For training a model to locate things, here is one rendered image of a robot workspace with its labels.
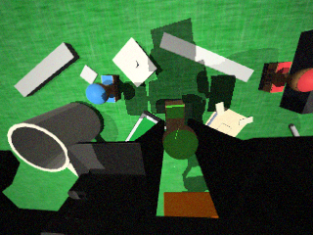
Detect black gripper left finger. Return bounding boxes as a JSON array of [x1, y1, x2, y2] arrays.
[[67, 119, 165, 215]]

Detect rubber stamp with blue handle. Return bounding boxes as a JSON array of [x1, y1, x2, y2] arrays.
[[86, 74, 120, 105]]

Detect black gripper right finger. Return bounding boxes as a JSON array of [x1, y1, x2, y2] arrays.
[[187, 118, 313, 217]]

